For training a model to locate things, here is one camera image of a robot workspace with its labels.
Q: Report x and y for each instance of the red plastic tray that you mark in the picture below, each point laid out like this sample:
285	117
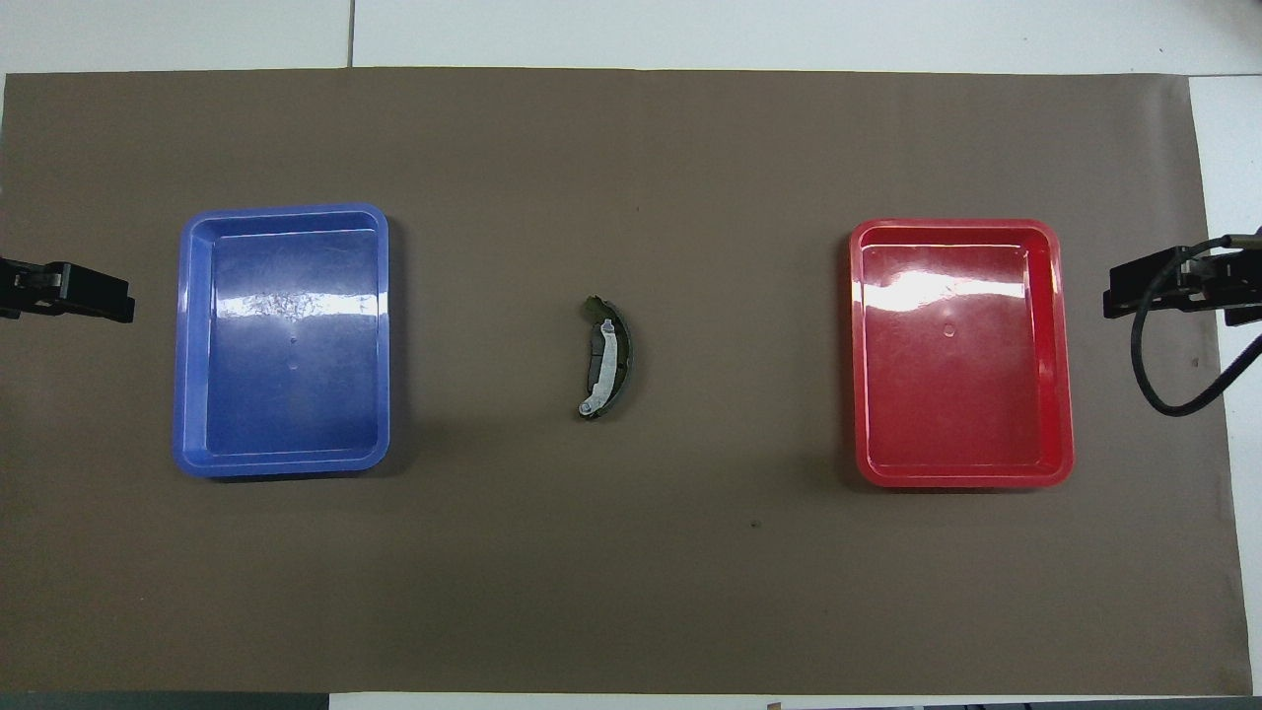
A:
961	394

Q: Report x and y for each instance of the curved dark brake shoe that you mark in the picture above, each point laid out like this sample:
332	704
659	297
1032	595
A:
619	357

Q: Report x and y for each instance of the blue plastic tray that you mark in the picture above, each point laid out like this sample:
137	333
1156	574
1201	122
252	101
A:
286	394

